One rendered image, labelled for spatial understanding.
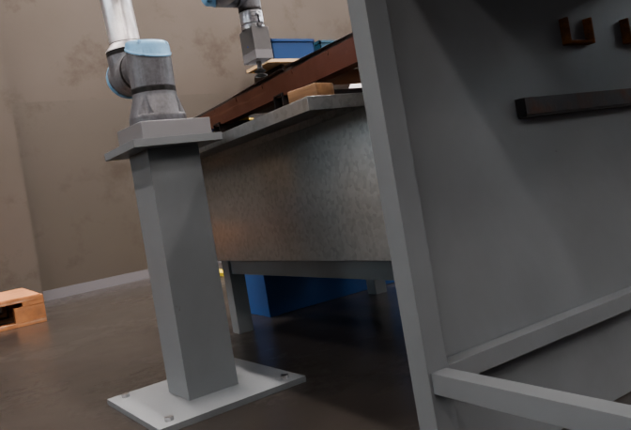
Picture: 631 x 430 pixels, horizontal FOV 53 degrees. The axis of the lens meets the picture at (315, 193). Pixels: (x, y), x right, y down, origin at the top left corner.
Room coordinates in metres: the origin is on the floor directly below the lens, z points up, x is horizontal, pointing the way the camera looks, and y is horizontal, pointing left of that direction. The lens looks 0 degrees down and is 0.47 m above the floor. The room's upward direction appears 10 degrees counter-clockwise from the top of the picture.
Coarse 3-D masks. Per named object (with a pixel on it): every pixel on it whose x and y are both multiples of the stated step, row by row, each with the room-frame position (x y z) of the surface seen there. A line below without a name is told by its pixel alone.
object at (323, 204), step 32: (320, 128) 1.56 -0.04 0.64; (352, 128) 1.45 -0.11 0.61; (224, 160) 2.06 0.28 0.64; (256, 160) 1.87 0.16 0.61; (288, 160) 1.72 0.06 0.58; (320, 160) 1.58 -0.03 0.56; (352, 160) 1.47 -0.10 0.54; (224, 192) 2.10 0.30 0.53; (256, 192) 1.90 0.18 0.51; (288, 192) 1.74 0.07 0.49; (320, 192) 1.61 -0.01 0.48; (352, 192) 1.49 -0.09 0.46; (224, 224) 2.14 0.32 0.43; (256, 224) 1.93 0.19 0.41; (288, 224) 1.77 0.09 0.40; (320, 224) 1.63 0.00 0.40; (352, 224) 1.51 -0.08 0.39; (384, 224) 1.40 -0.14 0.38; (224, 256) 2.17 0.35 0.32; (256, 256) 1.97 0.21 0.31; (288, 256) 1.79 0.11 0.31; (320, 256) 1.65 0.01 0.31; (352, 256) 1.53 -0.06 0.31; (384, 256) 1.42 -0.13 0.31
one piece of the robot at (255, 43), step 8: (248, 24) 1.98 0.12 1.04; (256, 24) 1.98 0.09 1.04; (248, 32) 1.99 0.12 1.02; (256, 32) 1.98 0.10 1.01; (264, 32) 1.99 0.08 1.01; (240, 40) 2.03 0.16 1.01; (248, 40) 1.99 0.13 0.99; (256, 40) 1.97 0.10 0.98; (264, 40) 1.99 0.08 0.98; (248, 48) 2.00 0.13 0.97; (256, 48) 1.97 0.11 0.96; (264, 48) 1.99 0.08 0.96; (248, 56) 2.01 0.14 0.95; (256, 56) 1.97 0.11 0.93; (264, 56) 1.98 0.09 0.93; (272, 56) 2.00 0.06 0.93; (248, 64) 2.03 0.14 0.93; (256, 64) 2.02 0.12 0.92
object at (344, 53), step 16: (336, 48) 1.53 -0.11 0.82; (352, 48) 1.48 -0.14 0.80; (304, 64) 1.66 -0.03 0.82; (320, 64) 1.59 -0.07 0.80; (336, 64) 1.54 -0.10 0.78; (352, 64) 1.49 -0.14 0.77; (272, 80) 1.81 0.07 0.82; (288, 80) 1.73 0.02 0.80; (304, 80) 1.67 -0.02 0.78; (320, 80) 1.63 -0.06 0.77; (240, 96) 1.99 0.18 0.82; (256, 96) 1.90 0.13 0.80; (272, 96) 1.82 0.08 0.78; (208, 112) 2.21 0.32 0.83; (224, 112) 2.10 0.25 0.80; (240, 112) 2.00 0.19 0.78; (256, 112) 2.00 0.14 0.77
